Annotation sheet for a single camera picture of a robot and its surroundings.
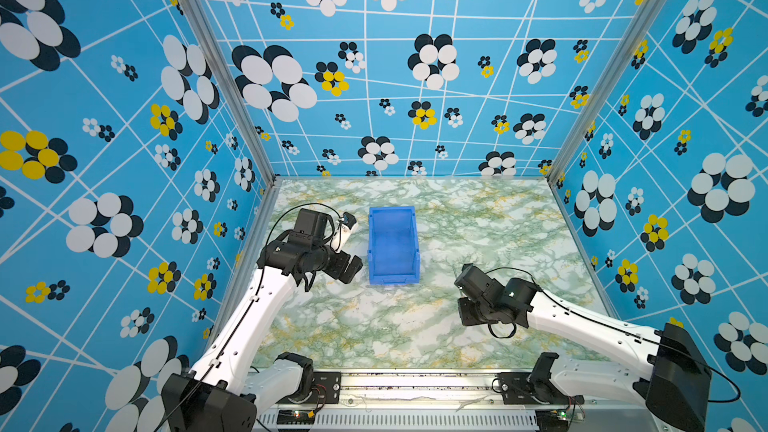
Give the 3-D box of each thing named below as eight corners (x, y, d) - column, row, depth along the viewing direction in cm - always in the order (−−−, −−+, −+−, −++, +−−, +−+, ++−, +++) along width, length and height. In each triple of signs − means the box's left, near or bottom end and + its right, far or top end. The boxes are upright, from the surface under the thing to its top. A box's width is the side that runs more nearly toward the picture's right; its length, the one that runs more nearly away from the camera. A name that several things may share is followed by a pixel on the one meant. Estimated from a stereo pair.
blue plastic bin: (368, 287, 93) (365, 271, 85) (371, 225, 108) (370, 206, 100) (417, 287, 93) (419, 271, 85) (413, 225, 108) (415, 206, 100)
